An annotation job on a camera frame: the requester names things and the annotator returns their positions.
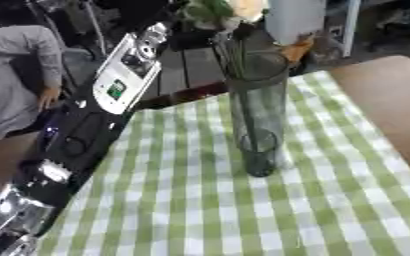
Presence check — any person's hand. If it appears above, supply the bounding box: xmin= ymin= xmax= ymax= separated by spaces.
xmin=35 ymin=87 xmax=64 ymax=113

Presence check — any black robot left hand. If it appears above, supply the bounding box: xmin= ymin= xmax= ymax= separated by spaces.
xmin=94 ymin=0 xmax=188 ymax=34

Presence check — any tall clear glass vase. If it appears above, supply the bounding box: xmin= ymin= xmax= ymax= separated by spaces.
xmin=210 ymin=49 xmax=293 ymax=178

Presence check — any person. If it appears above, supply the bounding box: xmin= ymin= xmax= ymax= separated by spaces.
xmin=0 ymin=24 xmax=65 ymax=142

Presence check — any cream flower with green stem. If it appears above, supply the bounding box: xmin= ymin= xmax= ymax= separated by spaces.
xmin=177 ymin=0 xmax=272 ymax=155

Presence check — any white panel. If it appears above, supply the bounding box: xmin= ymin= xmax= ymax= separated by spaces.
xmin=262 ymin=0 xmax=330 ymax=47

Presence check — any orange flower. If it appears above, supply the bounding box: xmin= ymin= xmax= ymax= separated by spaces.
xmin=280 ymin=34 xmax=319 ymax=65

